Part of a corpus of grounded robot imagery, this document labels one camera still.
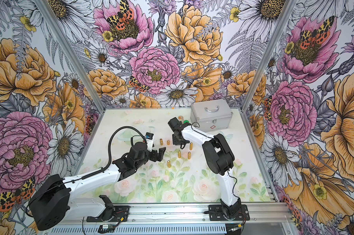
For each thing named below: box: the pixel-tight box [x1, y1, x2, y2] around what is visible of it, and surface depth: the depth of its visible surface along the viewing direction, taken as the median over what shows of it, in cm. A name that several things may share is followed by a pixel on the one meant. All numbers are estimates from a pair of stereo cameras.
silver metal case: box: [190, 98, 234, 133], surface depth 102 cm
